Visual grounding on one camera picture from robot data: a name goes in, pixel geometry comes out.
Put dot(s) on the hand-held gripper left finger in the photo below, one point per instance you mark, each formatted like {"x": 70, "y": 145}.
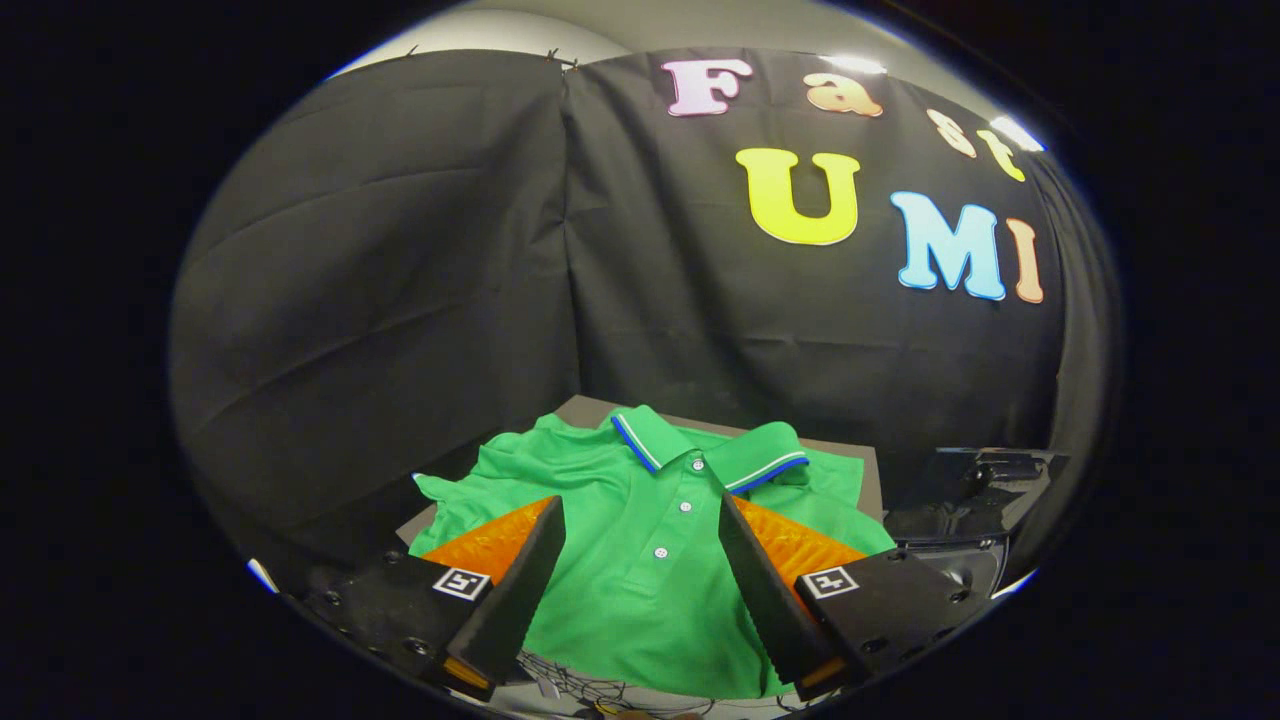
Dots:
{"x": 515, "y": 590}

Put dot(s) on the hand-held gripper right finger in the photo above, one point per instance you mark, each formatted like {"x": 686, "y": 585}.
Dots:
{"x": 765, "y": 590}

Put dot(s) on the green polo shirt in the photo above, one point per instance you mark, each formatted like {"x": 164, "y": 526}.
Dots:
{"x": 640, "y": 590}

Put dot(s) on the dark cabinet with beige door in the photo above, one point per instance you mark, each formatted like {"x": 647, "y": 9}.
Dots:
{"x": 585, "y": 410}

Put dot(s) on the black backdrop cloth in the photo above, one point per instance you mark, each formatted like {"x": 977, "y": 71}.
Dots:
{"x": 400, "y": 300}

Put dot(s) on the small ceiling light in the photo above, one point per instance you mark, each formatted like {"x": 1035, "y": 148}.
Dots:
{"x": 1018, "y": 133}

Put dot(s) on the ceiling light above backdrop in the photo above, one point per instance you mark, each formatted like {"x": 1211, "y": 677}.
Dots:
{"x": 852, "y": 64}

